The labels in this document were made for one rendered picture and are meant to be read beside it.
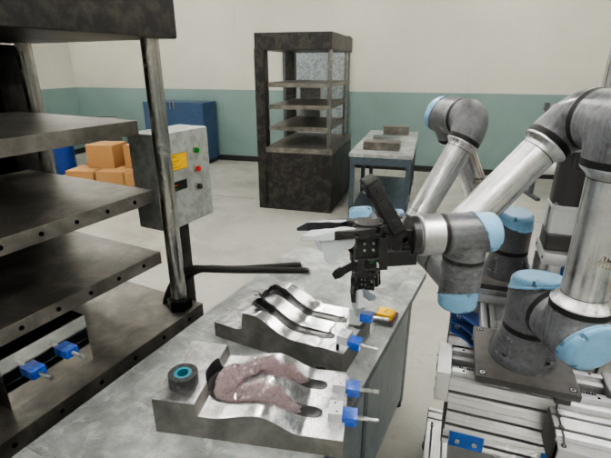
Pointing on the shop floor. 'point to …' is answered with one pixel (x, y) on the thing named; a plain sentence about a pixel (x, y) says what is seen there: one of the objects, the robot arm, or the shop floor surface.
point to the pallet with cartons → (106, 164)
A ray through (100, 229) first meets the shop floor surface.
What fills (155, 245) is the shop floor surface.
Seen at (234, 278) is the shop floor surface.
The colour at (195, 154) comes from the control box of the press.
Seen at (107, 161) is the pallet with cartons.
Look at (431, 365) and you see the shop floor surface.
